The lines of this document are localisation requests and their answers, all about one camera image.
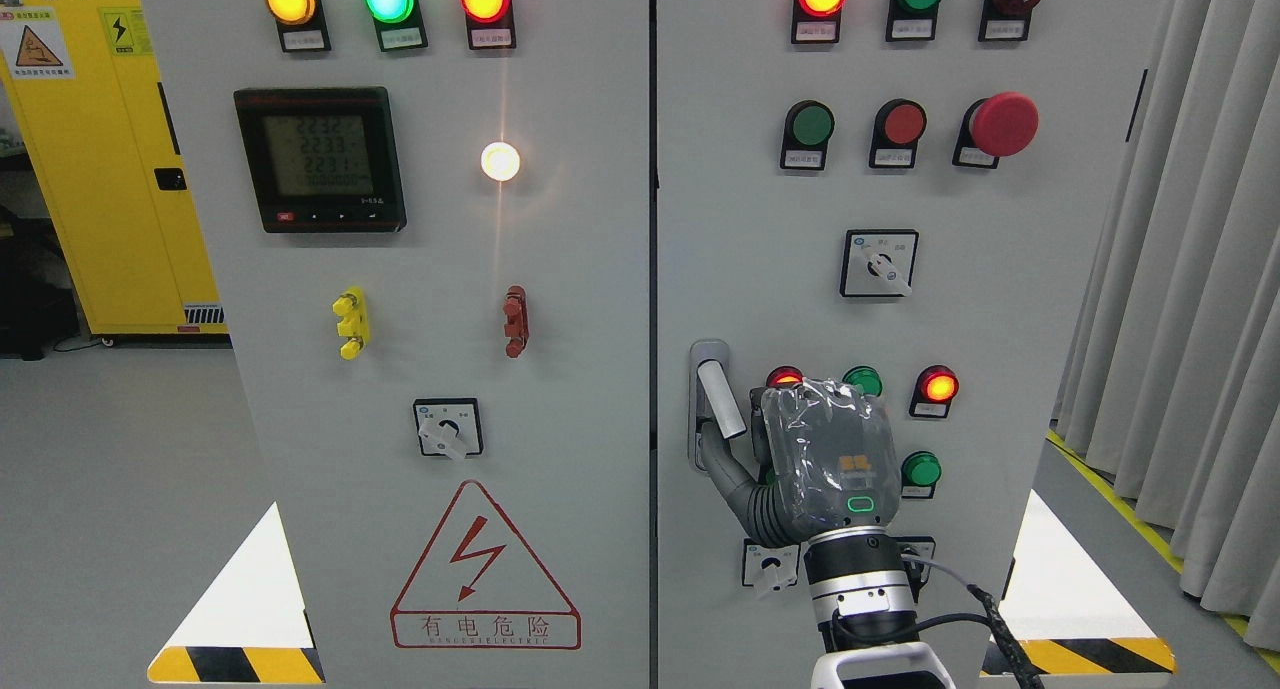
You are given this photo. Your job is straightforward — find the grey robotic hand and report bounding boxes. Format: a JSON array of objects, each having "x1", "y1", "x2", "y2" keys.
[{"x1": 699, "y1": 380, "x2": 902, "y2": 548}]

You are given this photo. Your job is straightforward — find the silver cabinet door handle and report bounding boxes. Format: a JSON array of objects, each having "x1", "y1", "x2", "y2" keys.
[{"x1": 687, "y1": 339, "x2": 748, "y2": 475}]

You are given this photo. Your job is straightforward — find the grey right cabinet door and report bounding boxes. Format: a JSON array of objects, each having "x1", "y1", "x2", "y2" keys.
[{"x1": 653, "y1": 0, "x2": 1167, "y2": 688}]

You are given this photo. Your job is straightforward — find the grey cabinet door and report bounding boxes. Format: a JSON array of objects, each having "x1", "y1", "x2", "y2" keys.
[
  {"x1": 142, "y1": 0, "x2": 652, "y2": 688},
  {"x1": 653, "y1": 0, "x2": 1167, "y2": 688}
]

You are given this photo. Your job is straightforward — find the grey left cabinet door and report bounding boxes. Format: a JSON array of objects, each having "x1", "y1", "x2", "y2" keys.
[{"x1": 142, "y1": 0, "x2": 652, "y2": 688}]

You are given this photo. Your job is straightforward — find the green indicator middle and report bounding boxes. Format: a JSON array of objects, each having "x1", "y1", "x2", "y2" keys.
[{"x1": 842, "y1": 365, "x2": 884, "y2": 396}]

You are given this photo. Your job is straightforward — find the red lit indicator left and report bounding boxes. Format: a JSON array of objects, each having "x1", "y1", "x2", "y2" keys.
[{"x1": 765, "y1": 365, "x2": 804, "y2": 389}]

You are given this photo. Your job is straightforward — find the red lit indicator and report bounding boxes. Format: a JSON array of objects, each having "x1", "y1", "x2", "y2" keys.
[
  {"x1": 908, "y1": 364, "x2": 959, "y2": 419},
  {"x1": 765, "y1": 365, "x2": 804, "y2": 389}
]

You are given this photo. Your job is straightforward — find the green push button lower right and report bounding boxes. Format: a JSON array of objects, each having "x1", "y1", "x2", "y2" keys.
[{"x1": 901, "y1": 451, "x2": 943, "y2": 499}]

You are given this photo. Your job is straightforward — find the green push button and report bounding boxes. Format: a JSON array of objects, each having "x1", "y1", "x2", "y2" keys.
[
  {"x1": 780, "y1": 100, "x2": 835, "y2": 172},
  {"x1": 901, "y1": 451, "x2": 943, "y2": 499}
]

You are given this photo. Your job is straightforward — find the red lit indicator right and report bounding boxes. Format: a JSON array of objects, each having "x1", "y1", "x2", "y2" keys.
[{"x1": 908, "y1": 364, "x2": 959, "y2": 419}]

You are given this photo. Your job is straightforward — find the green push button upper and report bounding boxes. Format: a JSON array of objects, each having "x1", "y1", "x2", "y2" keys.
[{"x1": 780, "y1": 100, "x2": 835, "y2": 172}]

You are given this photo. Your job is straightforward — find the red push button upper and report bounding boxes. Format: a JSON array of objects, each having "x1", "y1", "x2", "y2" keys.
[{"x1": 868, "y1": 99, "x2": 927, "y2": 170}]

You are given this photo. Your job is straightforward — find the grey curtain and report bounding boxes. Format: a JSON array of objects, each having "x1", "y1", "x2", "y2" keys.
[{"x1": 1056, "y1": 0, "x2": 1279, "y2": 651}]

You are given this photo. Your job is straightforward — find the red electric danger sign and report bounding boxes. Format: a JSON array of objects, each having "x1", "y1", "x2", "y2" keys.
[{"x1": 390, "y1": 480, "x2": 582, "y2": 651}]

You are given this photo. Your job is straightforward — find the red emergency stop button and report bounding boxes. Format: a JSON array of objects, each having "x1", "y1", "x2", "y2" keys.
[{"x1": 952, "y1": 91, "x2": 1041, "y2": 169}]

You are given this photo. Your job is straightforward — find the white indicator light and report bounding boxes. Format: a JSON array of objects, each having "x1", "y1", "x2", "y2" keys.
[{"x1": 480, "y1": 141, "x2": 522, "y2": 183}]

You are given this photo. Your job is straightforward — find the red indicator light top right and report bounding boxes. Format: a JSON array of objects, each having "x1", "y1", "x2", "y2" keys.
[{"x1": 790, "y1": 0, "x2": 846, "y2": 45}]

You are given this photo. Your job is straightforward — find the red indicator light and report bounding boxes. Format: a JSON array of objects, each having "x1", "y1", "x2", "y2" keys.
[
  {"x1": 460, "y1": 0, "x2": 517, "y2": 50},
  {"x1": 790, "y1": 0, "x2": 846, "y2": 45}
]

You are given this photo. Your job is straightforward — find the green light top right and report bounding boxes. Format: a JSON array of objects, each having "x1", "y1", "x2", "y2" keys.
[{"x1": 884, "y1": 0, "x2": 942, "y2": 44}]

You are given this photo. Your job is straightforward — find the dark red buzzer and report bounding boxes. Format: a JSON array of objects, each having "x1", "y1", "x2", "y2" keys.
[{"x1": 978, "y1": 0, "x2": 1042, "y2": 42}]

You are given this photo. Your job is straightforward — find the red indicator light top left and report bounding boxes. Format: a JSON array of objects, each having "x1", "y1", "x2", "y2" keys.
[{"x1": 460, "y1": 0, "x2": 517, "y2": 50}]

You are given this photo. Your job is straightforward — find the black digital power meter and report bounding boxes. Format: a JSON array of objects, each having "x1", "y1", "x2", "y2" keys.
[{"x1": 234, "y1": 86, "x2": 406, "y2": 233}]

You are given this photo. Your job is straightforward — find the green indicator light top left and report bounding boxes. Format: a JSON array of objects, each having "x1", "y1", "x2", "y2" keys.
[{"x1": 365, "y1": 0, "x2": 428, "y2": 53}]

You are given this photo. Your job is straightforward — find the yellow indicator light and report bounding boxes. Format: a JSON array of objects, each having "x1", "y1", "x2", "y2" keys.
[{"x1": 265, "y1": 0, "x2": 332, "y2": 54}]

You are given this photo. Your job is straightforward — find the yellow safety cabinet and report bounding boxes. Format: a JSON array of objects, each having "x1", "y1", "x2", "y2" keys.
[{"x1": 3, "y1": 0, "x2": 227, "y2": 337}]

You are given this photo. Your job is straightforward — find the lower white rotary switch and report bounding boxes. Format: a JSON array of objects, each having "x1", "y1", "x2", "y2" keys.
[{"x1": 741, "y1": 539, "x2": 800, "y2": 599}]

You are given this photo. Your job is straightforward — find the black knob selector switch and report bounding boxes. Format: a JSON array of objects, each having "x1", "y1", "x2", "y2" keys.
[{"x1": 893, "y1": 537, "x2": 936, "y2": 602}]

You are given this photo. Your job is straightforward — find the upper right rotary switch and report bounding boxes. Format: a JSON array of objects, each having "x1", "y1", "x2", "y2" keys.
[{"x1": 838, "y1": 229, "x2": 919, "y2": 298}]

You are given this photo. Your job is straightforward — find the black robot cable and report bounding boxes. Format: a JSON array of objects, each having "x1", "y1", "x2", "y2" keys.
[{"x1": 900, "y1": 553, "x2": 1047, "y2": 689}]

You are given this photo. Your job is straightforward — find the left rotary selector switch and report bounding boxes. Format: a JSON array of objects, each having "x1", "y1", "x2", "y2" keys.
[{"x1": 412, "y1": 398, "x2": 484, "y2": 460}]

